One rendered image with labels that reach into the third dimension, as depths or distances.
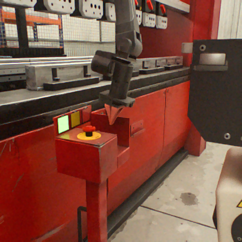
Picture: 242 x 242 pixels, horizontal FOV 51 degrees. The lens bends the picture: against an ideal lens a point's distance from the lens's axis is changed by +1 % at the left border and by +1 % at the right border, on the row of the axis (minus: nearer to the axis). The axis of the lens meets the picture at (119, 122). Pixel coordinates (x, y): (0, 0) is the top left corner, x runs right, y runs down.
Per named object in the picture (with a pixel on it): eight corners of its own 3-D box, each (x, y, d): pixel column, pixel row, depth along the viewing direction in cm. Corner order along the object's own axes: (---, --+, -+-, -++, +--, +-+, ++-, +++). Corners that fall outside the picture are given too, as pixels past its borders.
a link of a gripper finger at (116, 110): (104, 116, 88) (109, 91, 84) (122, 124, 85) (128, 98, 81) (93, 122, 82) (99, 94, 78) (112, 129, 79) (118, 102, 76)
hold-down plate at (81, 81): (52, 90, 98) (52, 83, 97) (43, 90, 101) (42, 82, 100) (99, 82, 122) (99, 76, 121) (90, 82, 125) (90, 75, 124)
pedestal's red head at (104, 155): (100, 185, 71) (99, 124, 66) (56, 173, 78) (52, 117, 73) (129, 158, 89) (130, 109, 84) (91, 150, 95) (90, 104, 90)
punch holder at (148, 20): (145, 25, 160) (146, -4, 155) (133, 26, 164) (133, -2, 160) (155, 27, 172) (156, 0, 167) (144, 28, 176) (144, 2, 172)
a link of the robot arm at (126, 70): (130, 63, 71) (137, 62, 76) (109, 56, 74) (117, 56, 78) (125, 86, 74) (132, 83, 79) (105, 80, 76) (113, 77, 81)
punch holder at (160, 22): (158, 27, 176) (159, 1, 171) (147, 28, 180) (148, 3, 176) (166, 29, 188) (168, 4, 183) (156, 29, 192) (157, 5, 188)
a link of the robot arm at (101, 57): (131, 39, 69) (141, 44, 77) (95, 29, 72) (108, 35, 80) (119, 82, 72) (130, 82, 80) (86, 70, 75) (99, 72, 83)
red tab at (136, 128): (133, 137, 142) (133, 125, 140) (130, 136, 143) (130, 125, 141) (145, 130, 154) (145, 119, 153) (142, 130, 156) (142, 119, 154)
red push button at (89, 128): (90, 141, 73) (90, 129, 72) (80, 138, 75) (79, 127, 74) (98, 136, 77) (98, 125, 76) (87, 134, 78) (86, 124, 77)
